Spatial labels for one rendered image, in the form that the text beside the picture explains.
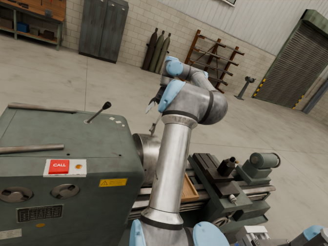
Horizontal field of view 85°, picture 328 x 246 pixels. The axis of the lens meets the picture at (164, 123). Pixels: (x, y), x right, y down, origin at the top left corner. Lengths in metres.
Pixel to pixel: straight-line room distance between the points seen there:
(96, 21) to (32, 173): 6.28
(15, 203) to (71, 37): 6.86
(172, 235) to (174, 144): 0.22
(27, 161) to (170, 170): 0.51
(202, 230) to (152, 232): 0.14
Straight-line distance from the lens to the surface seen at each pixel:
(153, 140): 1.04
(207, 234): 0.57
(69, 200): 0.86
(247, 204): 1.57
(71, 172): 0.75
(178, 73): 0.91
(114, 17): 6.85
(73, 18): 7.37
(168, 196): 0.50
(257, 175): 1.90
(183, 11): 8.08
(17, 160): 0.80
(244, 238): 1.11
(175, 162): 0.50
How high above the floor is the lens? 1.81
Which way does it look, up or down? 27 degrees down
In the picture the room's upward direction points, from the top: 22 degrees clockwise
